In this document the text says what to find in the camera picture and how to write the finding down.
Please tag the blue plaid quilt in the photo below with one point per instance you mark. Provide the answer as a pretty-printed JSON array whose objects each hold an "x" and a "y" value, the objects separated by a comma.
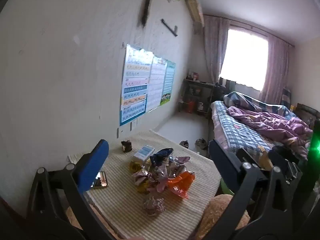
[{"x": 250, "y": 102}]

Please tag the red container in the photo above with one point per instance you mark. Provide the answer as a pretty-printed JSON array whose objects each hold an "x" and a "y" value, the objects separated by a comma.
[{"x": 190, "y": 106}]

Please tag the bed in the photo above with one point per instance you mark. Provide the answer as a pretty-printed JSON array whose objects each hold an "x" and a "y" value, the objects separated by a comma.
[{"x": 235, "y": 130}]

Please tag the tan plush toy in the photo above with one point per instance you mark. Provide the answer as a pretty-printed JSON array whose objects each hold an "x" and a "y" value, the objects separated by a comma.
[{"x": 217, "y": 220}]

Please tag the wall air conditioner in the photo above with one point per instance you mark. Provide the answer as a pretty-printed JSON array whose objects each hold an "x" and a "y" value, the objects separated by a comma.
[{"x": 195, "y": 6}]

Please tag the green bordered wall poster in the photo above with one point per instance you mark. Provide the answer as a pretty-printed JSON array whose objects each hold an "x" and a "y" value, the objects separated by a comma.
[{"x": 168, "y": 83}]

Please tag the smartphone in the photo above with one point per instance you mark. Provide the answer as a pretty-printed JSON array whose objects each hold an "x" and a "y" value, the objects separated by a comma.
[{"x": 100, "y": 180}]

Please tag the yellow snack wrapper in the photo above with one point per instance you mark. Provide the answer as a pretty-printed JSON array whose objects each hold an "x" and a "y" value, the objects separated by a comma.
[{"x": 135, "y": 166}]

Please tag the blue striped wall poster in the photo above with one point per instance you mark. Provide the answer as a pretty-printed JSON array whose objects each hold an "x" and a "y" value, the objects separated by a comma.
[{"x": 133, "y": 85}]

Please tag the pink curtain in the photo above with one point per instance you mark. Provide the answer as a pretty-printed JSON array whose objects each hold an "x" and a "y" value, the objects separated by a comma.
[
  {"x": 212, "y": 52},
  {"x": 277, "y": 70}
]

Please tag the black wall bracket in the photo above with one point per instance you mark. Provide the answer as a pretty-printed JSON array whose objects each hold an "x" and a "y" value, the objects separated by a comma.
[{"x": 170, "y": 27}]

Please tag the striped beige tablecloth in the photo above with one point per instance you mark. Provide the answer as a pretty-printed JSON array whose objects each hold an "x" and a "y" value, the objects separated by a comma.
[{"x": 125, "y": 205}]

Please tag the white chart wall poster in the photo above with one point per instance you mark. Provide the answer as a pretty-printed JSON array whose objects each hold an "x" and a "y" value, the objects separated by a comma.
[{"x": 156, "y": 82}]

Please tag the dark blue dotted wrapper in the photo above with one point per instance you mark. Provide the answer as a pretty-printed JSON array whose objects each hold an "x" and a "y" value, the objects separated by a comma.
[{"x": 160, "y": 156}]

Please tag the brown wrapper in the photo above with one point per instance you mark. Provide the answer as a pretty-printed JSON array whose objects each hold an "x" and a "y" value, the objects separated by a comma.
[{"x": 126, "y": 146}]

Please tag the beige crumpled wrapper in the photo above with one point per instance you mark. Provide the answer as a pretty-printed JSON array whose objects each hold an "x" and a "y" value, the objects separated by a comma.
[{"x": 140, "y": 177}]

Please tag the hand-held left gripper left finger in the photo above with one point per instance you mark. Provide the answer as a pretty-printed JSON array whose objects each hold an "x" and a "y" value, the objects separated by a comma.
[{"x": 93, "y": 165}]

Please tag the silver crumpled wrapper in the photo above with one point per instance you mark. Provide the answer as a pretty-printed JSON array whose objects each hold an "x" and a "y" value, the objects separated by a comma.
[{"x": 180, "y": 162}]

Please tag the window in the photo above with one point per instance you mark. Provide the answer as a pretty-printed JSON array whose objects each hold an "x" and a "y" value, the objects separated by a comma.
[{"x": 243, "y": 60}]

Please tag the white and teal milk carton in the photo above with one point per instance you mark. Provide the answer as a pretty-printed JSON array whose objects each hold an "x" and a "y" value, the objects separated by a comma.
[{"x": 143, "y": 154}]

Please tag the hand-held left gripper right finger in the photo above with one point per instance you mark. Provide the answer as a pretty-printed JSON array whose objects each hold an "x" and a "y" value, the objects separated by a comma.
[{"x": 225, "y": 162}]

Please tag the dark metal shelf rack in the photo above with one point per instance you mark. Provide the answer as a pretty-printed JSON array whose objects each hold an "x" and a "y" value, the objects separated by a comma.
[{"x": 197, "y": 97}]

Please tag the purple quilt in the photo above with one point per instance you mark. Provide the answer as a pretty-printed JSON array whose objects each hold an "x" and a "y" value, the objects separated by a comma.
[{"x": 272, "y": 122}]

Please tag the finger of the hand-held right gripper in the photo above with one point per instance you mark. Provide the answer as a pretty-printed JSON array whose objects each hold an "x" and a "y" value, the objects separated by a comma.
[{"x": 285, "y": 153}]

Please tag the orange plastic wrapper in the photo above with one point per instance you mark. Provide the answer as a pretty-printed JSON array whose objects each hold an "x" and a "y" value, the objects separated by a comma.
[{"x": 181, "y": 183}]

